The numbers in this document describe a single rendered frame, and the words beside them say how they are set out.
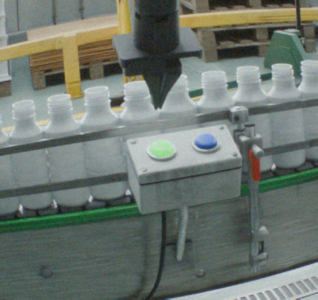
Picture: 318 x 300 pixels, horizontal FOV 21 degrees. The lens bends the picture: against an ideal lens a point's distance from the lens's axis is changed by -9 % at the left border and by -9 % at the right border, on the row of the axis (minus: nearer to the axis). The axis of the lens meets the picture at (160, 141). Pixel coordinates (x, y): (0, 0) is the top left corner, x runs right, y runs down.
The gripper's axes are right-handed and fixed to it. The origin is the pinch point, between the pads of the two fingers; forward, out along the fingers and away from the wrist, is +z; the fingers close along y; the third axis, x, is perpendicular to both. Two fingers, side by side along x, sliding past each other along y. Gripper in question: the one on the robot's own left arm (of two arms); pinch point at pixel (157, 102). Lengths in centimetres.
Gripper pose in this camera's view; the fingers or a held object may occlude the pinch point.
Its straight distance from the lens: 120.2
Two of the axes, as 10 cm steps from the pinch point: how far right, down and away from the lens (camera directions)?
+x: 2.3, 5.8, -7.8
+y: -9.7, 1.4, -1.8
